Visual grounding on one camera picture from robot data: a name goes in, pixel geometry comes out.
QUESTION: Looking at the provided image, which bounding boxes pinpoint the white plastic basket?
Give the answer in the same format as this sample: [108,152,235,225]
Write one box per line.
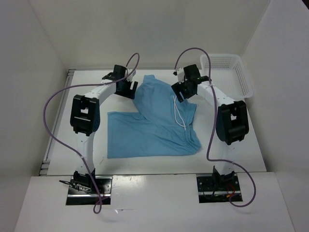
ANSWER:
[200,54,253,100]

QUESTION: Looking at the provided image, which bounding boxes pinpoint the aluminium table edge rail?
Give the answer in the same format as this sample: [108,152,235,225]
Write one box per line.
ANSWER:
[39,69,76,176]

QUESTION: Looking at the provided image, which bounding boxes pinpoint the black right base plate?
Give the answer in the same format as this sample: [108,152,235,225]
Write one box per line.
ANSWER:
[196,174,243,203]

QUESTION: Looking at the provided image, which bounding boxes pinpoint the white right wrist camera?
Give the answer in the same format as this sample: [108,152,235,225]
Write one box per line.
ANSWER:
[173,68,185,83]

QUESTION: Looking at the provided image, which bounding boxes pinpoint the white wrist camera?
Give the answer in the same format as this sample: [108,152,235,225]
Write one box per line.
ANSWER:
[173,68,185,83]
[126,69,136,82]

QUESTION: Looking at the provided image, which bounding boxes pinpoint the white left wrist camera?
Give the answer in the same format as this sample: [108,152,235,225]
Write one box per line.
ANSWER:
[126,69,136,82]

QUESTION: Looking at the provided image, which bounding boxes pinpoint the light blue shorts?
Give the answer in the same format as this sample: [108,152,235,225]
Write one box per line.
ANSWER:
[107,74,201,159]

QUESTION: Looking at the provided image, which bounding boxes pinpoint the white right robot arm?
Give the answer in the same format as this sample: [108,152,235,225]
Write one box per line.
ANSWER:
[171,64,249,191]

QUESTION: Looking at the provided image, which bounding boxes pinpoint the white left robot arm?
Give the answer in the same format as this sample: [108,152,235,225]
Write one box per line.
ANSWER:
[70,65,138,193]

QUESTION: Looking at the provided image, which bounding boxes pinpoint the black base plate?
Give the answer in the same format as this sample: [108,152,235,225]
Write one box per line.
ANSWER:
[196,174,243,203]
[66,176,112,205]

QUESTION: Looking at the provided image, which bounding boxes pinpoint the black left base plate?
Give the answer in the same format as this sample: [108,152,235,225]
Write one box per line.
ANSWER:
[66,176,112,205]

